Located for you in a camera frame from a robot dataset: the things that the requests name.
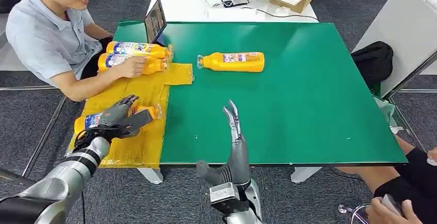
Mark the white side table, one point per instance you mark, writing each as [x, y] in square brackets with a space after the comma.
[403, 28]

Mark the large yellow plastic sheet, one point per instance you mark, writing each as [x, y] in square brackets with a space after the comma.
[136, 150]

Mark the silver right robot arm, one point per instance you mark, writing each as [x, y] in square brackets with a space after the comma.
[254, 195]

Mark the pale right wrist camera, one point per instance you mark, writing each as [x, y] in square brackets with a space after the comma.
[223, 191]

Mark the orange drink bottle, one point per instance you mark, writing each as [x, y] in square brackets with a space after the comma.
[87, 121]
[136, 48]
[155, 66]
[239, 66]

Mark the person's hand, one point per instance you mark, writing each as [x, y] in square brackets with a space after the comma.
[133, 67]

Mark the person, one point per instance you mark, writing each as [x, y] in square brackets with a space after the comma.
[409, 178]
[44, 38]

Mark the small yellow plastic sheet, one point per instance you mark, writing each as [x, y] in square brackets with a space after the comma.
[181, 75]

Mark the black tablet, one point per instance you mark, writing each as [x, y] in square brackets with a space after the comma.
[155, 21]

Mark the black backpack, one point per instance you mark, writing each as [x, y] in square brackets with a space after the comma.
[372, 62]

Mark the white table leg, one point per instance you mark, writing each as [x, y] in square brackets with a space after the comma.
[305, 174]
[150, 175]

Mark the white charger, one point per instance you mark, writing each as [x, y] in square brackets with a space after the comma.
[282, 10]

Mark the green table mat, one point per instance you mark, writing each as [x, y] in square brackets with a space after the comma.
[290, 113]

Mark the pale green plastic bag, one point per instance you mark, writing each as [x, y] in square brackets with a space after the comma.
[387, 111]

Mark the metal floor rail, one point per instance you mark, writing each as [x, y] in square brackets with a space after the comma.
[44, 135]

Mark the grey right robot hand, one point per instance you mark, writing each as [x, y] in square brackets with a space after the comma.
[239, 161]

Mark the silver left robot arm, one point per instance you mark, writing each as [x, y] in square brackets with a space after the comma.
[68, 178]

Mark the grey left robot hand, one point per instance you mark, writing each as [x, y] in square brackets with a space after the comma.
[114, 116]

